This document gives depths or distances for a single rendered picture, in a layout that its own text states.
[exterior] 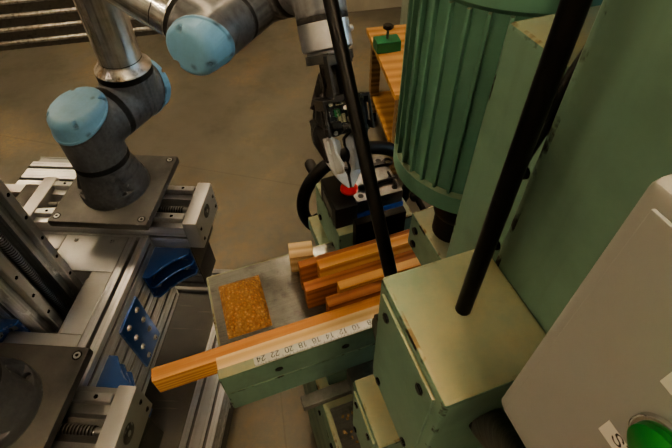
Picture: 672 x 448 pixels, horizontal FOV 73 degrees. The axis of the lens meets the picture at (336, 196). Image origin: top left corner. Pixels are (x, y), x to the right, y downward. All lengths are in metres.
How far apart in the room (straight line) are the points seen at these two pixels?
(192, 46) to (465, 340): 0.48
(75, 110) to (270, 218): 1.22
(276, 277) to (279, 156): 1.61
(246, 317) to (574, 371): 0.61
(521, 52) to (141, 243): 0.97
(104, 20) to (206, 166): 1.48
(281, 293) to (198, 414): 0.74
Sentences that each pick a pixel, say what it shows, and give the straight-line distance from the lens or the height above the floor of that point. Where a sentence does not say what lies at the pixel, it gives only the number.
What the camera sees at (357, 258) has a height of 0.97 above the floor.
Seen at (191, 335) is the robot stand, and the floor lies 0.21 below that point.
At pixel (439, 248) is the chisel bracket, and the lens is 0.62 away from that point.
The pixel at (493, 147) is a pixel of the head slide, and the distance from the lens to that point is 0.37.
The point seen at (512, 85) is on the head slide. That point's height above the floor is 1.38.
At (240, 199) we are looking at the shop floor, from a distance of 2.18.
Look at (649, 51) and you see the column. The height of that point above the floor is 1.47.
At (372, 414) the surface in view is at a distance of 0.50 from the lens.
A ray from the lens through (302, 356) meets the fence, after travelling 0.68.
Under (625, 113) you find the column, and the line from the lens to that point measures 0.22.
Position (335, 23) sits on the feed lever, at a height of 1.37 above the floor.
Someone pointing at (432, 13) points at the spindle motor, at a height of 1.40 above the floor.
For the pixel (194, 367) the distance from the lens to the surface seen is 0.70.
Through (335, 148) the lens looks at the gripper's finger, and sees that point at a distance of 0.70.
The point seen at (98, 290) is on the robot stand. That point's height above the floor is 0.73.
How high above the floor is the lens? 1.56
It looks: 47 degrees down
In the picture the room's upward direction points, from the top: 1 degrees counter-clockwise
